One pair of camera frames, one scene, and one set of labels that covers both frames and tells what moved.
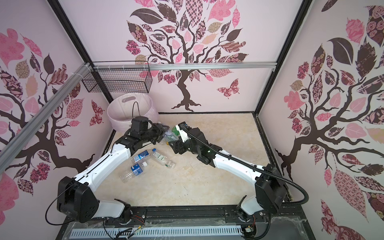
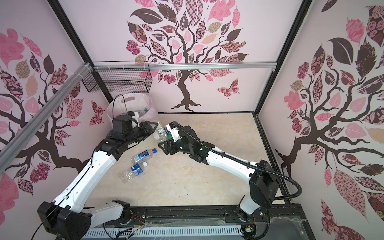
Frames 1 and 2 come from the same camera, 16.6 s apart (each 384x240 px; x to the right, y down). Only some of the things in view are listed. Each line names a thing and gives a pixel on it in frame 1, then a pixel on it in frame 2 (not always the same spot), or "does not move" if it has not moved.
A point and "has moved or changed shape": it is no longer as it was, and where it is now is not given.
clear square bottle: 160,158 has moved or changed shape
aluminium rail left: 10,148 does not move
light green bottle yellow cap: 175,131 → 169,136
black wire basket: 119,77 does not move
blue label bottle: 141,156 does not move
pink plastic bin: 122,108 does not move
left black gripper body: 153,135 → 137,134
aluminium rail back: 184,66 does not move
